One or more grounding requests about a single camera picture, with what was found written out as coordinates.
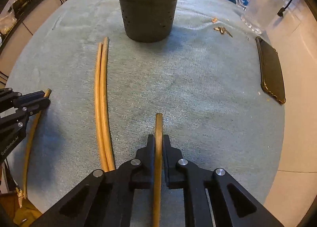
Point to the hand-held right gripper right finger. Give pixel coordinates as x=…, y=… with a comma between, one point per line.
x=168, y=150

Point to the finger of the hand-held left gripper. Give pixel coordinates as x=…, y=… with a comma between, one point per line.
x=37, y=107
x=29, y=96

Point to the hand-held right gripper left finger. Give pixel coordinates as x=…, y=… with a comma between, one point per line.
x=149, y=147

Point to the wooden chopstick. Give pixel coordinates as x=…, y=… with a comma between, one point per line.
x=97, y=108
x=31, y=138
x=159, y=128
x=104, y=108

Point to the black perforated chopstick holder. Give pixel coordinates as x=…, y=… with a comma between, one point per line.
x=148, y=14

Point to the clear plastic bag of food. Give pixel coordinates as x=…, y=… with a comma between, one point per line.
x=6, y=25

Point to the beige kitchen cabinets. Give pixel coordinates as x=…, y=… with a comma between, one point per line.
x=42, y=9

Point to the black smartphone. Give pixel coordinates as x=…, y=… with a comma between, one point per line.
x=271, y=71

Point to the dried food scraps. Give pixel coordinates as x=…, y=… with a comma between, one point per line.
x=223, y=30

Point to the clear glass pitcher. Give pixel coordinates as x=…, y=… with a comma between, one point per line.
x=262, y=6

